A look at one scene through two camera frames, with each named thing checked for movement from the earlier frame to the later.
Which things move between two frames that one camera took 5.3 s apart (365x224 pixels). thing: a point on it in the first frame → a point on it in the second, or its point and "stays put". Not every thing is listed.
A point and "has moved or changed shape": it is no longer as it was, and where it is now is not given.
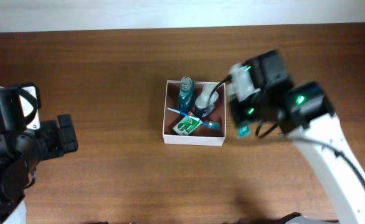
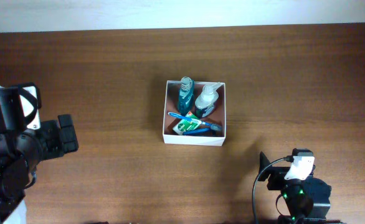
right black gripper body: (237, 112) → (276, 179)
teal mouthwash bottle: (186, 94) stays put
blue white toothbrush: (212, 125) has moved or changed shape
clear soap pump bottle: (207, 99) stays put
